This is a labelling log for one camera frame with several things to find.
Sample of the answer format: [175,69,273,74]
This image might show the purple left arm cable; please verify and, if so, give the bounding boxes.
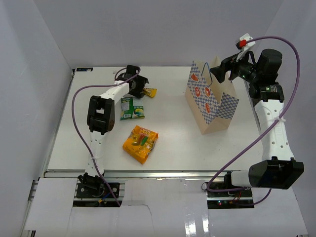
[71,66,143,207]

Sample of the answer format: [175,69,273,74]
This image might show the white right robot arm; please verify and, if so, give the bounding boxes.
[210,49,304,197]

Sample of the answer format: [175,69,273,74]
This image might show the checkered paper bag blue handles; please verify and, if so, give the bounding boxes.
[185,56,239,135]

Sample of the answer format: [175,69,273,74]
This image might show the green snack bag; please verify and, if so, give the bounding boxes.
[120,97,145,120]

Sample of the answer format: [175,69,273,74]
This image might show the black XDOF label plate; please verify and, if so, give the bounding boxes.
[76,67,93,72]

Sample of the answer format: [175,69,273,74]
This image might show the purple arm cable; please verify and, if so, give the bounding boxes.
[206,36,301,207]
[71,66,143,207]

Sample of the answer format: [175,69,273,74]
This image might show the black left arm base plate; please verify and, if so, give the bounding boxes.
[73,183,122,207]

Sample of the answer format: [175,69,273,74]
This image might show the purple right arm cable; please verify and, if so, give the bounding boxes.
[206,36,301,207]

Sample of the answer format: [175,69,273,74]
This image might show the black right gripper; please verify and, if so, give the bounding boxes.
[210,48,261,84]

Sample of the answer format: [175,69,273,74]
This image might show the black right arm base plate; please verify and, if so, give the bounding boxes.
[201,182,254,210]

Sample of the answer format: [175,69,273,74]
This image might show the orange gummy candy bag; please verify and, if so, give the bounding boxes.
[122,125,158,164]

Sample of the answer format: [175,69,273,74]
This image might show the yellow candy packet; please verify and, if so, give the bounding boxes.
[143,88,157,98]

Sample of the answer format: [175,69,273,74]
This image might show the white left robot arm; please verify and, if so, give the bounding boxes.
[79,65,148,197]

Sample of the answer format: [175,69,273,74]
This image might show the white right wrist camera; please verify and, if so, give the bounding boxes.
[236,33,255,62]

